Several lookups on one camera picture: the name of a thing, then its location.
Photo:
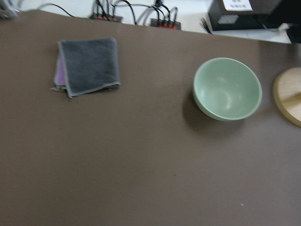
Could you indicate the green ceramic bowl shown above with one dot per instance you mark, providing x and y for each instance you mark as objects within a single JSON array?
[{"x": 226, "y": 89}]

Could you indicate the grey folded cloth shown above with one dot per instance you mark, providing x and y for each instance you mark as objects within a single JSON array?
[{"x": 89, "y": 65}]

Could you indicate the purple cloth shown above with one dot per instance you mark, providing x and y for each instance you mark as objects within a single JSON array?
[{"x": 59, "y": 78}]

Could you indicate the wooden mug tree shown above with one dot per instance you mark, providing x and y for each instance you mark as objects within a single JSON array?
[{"x": 287, "y": 94}]

